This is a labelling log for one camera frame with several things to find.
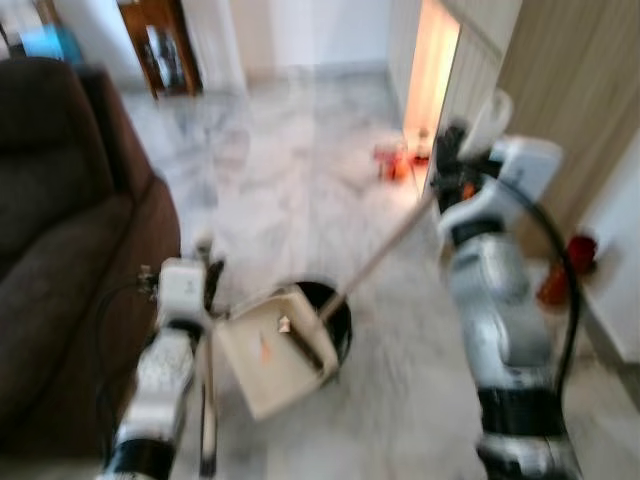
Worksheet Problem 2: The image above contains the small red floor object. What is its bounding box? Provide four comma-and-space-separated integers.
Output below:
374, 143, 433, 183

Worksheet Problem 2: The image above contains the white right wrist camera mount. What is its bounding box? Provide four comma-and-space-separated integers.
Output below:
470, 137, 565, 226

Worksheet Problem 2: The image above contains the brown wooden door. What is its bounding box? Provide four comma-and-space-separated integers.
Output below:
117, 0, 203, 99

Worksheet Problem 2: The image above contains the cream long-handled dustpan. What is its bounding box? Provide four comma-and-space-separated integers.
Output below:
213, 89, 515, 423

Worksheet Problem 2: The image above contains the red canister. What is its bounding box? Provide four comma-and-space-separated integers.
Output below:
536, 234, 599, 307

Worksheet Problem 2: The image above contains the blue glowing object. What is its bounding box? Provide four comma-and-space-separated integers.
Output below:
18, 25, 83, 67

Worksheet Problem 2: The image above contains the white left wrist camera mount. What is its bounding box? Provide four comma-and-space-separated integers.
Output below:
157, 258, 209, 326

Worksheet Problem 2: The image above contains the black round bin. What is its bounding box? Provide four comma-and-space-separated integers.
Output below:
290, 280, 354, 379

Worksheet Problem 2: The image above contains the light wood wardrobe panel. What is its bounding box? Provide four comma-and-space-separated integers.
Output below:
440, 0, 640, 263

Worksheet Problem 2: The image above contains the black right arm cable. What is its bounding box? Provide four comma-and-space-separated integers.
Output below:
505, 180, 584, 401

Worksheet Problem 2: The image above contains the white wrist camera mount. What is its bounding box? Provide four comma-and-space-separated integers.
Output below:
157, 258, 209, 326
470, 137, 565, 226

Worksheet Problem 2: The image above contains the wooden broom with purple bristles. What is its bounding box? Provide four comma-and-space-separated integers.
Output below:
192, 235, 223, 477

